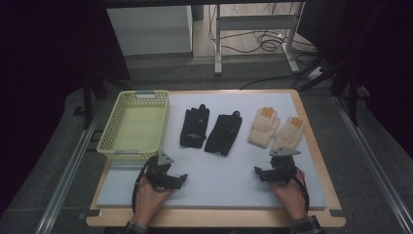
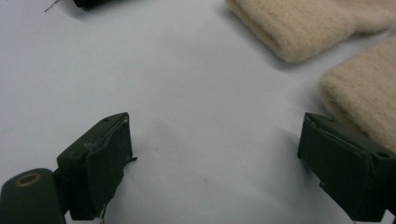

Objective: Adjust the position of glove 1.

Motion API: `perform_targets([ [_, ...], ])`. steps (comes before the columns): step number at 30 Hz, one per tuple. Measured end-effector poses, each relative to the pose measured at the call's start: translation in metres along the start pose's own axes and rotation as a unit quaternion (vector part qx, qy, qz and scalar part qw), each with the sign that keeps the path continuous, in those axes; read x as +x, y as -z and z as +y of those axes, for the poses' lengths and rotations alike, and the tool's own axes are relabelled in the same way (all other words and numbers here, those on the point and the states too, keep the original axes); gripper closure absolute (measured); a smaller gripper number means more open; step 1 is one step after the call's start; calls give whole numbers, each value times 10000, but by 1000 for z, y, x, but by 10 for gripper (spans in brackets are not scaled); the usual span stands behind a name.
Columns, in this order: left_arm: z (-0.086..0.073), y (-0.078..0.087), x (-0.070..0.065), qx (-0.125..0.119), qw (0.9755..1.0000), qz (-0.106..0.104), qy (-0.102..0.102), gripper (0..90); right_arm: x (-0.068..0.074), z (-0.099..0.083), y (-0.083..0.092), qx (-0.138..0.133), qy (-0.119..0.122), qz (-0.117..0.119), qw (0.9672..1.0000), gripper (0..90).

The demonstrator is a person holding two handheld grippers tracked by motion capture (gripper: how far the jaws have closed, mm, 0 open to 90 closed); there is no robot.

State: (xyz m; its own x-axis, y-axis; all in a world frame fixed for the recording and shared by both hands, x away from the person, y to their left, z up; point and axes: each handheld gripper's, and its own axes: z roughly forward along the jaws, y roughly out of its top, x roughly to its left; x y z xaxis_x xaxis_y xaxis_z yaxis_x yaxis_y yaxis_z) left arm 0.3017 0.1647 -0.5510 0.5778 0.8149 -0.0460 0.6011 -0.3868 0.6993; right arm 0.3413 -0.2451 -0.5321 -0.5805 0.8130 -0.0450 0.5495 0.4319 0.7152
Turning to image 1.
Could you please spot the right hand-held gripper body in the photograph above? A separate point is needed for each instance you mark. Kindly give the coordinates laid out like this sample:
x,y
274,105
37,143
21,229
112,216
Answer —
x,y
283,170

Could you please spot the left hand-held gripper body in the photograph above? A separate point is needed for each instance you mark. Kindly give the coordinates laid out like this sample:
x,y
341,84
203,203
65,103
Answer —
x,y
159,172

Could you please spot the cream knit animal glove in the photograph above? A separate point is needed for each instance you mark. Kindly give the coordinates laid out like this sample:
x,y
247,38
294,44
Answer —
x,y
263,128
287,135

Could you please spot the pale yellow plastic basket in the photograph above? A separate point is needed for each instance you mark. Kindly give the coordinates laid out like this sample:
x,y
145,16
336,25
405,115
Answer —
x,y
139,130

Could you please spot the black glove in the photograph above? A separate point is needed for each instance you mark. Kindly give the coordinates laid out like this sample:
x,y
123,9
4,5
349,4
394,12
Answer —
x,y
223,133
194,128

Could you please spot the person's right hand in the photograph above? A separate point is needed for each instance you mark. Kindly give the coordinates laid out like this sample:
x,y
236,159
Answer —
x,y
293,198

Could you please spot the person's left hand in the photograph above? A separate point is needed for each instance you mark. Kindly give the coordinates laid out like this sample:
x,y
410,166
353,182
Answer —
x,y
147,201

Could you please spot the white foam mat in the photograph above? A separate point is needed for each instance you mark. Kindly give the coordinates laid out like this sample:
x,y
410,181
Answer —
x,y
227,182

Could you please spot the black metal stand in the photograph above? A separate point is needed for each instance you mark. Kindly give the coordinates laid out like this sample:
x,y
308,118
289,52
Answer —
x,y
352,97
87,104

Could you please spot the white cabinet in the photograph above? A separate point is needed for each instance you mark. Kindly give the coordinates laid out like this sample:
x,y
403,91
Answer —
x,y
149,29

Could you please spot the black table corner bracket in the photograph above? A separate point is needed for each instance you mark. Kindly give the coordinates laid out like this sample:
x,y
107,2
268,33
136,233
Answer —
x,y
91,214

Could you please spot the aluminium floor rail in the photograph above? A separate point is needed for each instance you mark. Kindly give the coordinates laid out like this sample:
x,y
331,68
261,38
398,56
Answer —
x,y
65,182
373,162

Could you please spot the white metal desk frame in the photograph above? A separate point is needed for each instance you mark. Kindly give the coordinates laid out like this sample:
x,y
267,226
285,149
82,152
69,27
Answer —
x,y
256,22

